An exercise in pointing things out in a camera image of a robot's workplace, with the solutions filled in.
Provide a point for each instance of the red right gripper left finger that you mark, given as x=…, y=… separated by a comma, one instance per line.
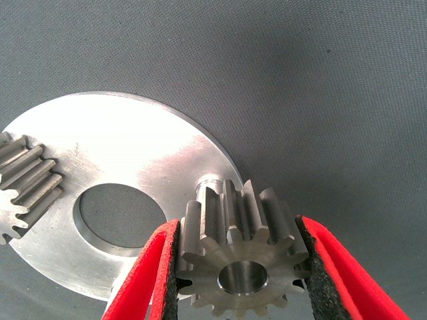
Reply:
x=146, y=280

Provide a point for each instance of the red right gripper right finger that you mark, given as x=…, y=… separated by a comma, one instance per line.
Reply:
x=340, y=283

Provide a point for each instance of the small steel planetary gear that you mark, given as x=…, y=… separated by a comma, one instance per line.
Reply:
x=240, y=256
x=23, y=173

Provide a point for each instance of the round metal carrier plate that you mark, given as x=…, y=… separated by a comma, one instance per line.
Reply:
x=116, y=143

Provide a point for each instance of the dark grey table cloth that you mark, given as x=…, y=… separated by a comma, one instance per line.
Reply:
x=300, y=83

